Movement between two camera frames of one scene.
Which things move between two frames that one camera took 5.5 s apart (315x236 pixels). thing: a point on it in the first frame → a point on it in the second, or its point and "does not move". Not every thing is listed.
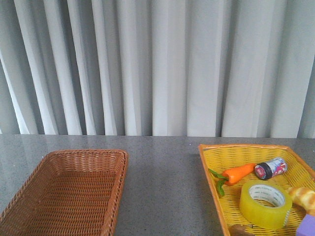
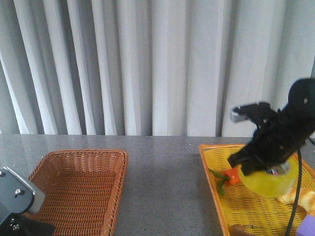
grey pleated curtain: [240, 69] does not move
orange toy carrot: [232, 175] does not move
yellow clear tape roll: [266, 204] → [265, 184]
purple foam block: [307, 227] does not move
